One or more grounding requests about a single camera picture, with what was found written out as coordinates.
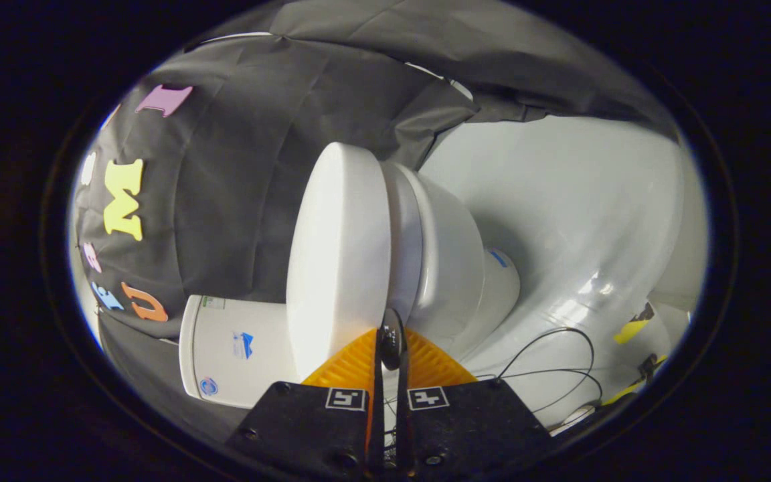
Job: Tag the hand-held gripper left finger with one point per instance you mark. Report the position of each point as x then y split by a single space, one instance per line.
377 415

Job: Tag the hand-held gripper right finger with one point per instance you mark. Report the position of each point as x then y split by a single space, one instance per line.
403 415

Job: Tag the white toilet lid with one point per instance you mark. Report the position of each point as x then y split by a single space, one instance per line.
338 261

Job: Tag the white toilet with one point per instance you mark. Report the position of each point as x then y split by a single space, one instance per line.
446 268

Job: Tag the small yellow black object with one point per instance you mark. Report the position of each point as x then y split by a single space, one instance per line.
632 329

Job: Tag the black backdrop cloth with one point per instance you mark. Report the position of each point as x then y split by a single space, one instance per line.
238 167

